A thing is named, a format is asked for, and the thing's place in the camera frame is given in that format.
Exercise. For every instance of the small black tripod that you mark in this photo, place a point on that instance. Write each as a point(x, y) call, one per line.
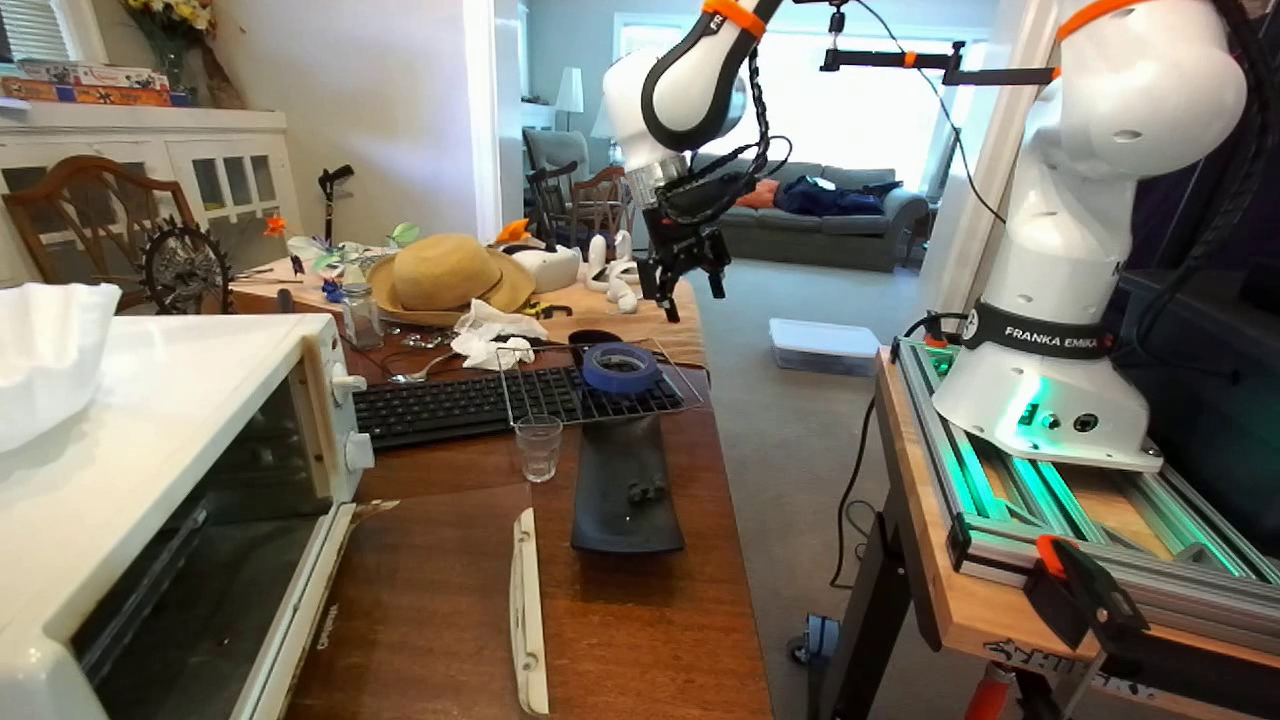
point(332, 178)

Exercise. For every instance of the clear shot glass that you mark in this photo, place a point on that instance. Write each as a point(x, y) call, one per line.
point(538, 462)

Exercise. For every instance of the white hutch small glass panes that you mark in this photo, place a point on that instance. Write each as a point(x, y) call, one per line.
point(132, 135)

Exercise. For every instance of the stack of colourful books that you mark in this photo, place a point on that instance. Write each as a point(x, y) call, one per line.
point(95, 85)

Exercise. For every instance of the small dark round dish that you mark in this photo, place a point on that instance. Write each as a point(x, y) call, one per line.
point(584, 341)

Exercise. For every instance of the blue masking tape roll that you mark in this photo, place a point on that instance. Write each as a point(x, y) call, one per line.
point(623, 377)

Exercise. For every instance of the white rounded device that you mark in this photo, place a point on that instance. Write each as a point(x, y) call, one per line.
point(551, 267)

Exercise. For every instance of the wooden chair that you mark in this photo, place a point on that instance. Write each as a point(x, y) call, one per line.
point(73, 168)

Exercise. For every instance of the tan table cloth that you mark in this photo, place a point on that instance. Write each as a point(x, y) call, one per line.
point(663, 333)

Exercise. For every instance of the white toaster oven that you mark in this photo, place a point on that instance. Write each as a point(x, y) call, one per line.
point(162, 403)

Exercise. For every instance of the aluminium and wood robot stand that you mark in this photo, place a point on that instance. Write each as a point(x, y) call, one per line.
point(963, 584)

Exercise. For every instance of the white plastic figures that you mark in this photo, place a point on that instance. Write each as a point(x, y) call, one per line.
point(618, 272)

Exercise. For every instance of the white table lamp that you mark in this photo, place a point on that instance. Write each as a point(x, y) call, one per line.
point(569, 94)

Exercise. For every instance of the clear plastic bag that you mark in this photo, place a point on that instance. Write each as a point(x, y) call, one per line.
point(503, 319)

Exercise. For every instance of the vase of yellow flowers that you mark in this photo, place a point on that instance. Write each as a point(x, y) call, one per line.
point(167, 15)

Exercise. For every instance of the small glass jar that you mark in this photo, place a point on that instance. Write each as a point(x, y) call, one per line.
point(366, 323)

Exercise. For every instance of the white flat plastic strip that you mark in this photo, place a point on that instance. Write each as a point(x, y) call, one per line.
point(528, 612)

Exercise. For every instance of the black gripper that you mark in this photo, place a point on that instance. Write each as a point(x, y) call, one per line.
point(688, 223)

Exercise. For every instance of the person in blue clothes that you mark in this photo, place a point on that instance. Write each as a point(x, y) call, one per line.
point(825, 199)

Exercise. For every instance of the orange paper flower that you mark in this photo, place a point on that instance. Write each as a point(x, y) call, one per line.
point(274, 227)

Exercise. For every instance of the dark armchair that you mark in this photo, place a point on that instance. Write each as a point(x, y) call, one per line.
point(552, 186)

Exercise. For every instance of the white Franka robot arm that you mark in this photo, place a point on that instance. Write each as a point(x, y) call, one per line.
point(1065, 267)

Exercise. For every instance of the straw sun hat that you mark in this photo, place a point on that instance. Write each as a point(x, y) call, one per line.
point(447, 272)

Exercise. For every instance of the black computer keyboard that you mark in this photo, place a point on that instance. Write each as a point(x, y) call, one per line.
point(427, 404)

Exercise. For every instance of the small blue floor object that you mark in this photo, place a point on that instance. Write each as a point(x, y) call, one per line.
point(822, 641)

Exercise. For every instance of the black camera boom stand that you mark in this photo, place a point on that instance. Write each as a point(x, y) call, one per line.
point(933, 62)

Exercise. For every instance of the grey sofa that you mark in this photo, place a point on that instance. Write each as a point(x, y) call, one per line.
point(825, 243)

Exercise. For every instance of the white scalloped bowl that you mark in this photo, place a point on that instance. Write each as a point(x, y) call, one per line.
point(46, 354)

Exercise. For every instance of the black gear ornament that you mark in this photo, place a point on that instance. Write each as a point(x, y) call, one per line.
point(152, 267)

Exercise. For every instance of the crumpled white tissue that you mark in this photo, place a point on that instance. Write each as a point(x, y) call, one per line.
point(494, 354)

